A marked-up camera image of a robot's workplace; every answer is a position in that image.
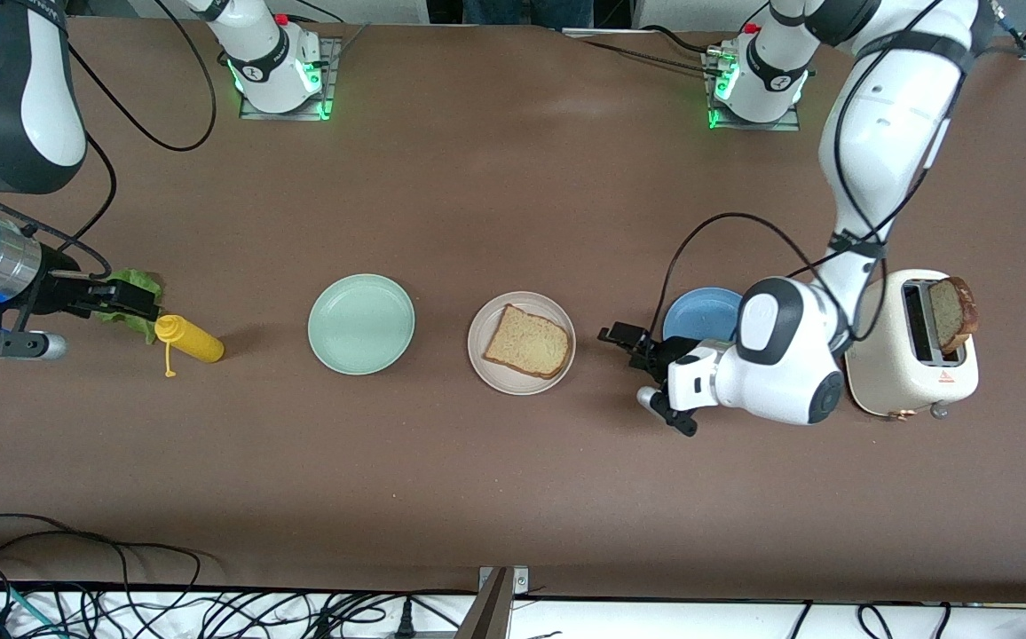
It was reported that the green lettuce leaf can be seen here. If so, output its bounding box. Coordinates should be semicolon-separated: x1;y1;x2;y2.
91;269;165;343

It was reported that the yellow squeeze bottle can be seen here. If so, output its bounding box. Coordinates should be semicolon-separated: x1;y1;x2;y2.
154;314;225;379

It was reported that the brown bread slice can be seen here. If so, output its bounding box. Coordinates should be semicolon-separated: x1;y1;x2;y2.
482;304;572;381
928;276;980;358

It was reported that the blue plate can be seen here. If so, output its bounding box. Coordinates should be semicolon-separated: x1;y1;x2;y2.
662;287;745;343

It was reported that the beige plate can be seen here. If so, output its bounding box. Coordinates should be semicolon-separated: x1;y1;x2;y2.
467;291;577;396

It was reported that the mint green plate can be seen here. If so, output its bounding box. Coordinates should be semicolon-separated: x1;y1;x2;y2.
307;273;416;376

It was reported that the white toaster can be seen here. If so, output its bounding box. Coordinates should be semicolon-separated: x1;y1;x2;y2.
843;269;981;420

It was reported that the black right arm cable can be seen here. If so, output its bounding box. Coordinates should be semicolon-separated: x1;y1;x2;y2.
0;0;218;280

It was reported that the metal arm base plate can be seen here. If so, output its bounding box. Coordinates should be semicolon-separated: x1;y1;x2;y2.
702;49;803;132
238;35;343;122

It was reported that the black base cable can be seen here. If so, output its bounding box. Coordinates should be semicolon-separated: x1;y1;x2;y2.
566;25;727;74

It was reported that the aluminium frame bracket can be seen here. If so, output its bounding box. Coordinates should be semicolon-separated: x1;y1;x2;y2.
454;565;532;639

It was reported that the teal cable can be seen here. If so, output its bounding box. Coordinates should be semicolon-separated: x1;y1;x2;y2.
0;577;57;639

